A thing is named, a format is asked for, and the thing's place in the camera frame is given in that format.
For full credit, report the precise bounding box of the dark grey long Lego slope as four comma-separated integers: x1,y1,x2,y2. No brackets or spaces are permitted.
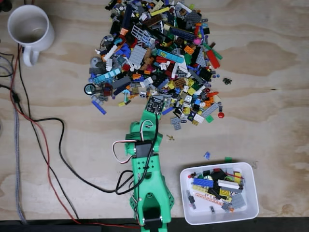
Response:
111,76,131,89

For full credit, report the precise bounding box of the light grey long Lego plate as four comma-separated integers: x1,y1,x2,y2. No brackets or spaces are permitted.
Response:
200,102,220,118

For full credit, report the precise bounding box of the azure Lego beam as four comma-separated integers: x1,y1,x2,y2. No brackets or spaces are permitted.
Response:
93,68,121,85

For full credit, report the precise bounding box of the white curved Lego arch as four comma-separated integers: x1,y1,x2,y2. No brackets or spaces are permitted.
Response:
172,57,188,79

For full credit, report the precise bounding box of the black Lego wheel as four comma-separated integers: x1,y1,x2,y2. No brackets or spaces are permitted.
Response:
84,83,97,96

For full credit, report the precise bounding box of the light grey square Lego plate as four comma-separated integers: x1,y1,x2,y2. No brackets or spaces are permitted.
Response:
127,44,148,65

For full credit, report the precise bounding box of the light blue long Lego piece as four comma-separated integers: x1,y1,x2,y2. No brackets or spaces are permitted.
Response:
156,49,184,63

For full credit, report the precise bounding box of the blue Lego brick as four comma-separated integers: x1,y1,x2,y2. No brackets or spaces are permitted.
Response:
193,178,214,188

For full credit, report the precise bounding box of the grey round Lego gear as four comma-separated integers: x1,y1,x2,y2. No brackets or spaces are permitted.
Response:
89,57,103,68

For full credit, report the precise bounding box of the black long Lego piece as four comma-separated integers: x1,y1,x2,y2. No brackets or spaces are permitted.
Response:
187,190,196,210

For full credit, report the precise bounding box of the red long Lego brick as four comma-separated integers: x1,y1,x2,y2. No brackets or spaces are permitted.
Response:
205,49,222,70

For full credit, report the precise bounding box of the grey Lego lattice window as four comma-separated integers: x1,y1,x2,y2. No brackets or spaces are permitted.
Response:
131,24,150,44

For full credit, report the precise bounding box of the pink white Lego beam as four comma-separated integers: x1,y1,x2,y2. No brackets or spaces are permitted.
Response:
193,192,224,206

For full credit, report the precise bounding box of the green long Lego plate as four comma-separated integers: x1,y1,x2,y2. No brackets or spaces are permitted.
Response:
202,43,223,60

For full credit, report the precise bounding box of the dark blue long Lego plate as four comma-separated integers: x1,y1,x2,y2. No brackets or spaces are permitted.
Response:
169,26,196,41

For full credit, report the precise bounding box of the white long Lego brick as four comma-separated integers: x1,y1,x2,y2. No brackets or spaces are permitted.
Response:
218,179,239,190

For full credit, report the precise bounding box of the navy long Lego brick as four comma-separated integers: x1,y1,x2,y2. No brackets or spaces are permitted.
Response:
121,4,135,29

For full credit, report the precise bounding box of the yellow long Lego plate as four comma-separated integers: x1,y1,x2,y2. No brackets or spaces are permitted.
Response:
151,6,170,16

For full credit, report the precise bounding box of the dark grey Lego wedge plate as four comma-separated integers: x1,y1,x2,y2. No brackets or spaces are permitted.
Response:
184,11,202,25

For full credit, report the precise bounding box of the white plastic bin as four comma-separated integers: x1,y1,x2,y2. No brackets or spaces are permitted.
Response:
180,162,259,225

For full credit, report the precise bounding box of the white ceramic mug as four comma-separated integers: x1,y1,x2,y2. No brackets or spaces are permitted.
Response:
7,4,56,67

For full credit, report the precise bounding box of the black round object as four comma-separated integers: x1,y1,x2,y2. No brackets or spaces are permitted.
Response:
0,0,12,13

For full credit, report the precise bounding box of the white red black servo wire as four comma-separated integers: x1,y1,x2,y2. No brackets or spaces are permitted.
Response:
140,119,155,142
112,140,136,165

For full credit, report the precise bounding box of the black camera circuit board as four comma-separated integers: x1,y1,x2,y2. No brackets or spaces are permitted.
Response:
146,95,168,114

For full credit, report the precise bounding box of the thick black cable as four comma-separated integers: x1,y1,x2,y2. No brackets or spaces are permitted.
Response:
30,112,160,195

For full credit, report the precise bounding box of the red cable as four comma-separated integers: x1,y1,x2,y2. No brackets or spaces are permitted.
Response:
9,44,141,229

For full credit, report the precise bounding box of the thin black cable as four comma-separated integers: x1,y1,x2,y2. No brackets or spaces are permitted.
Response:
17,44,80,219

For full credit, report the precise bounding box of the grey braided cable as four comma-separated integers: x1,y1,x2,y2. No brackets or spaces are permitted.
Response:
13,107,27,224

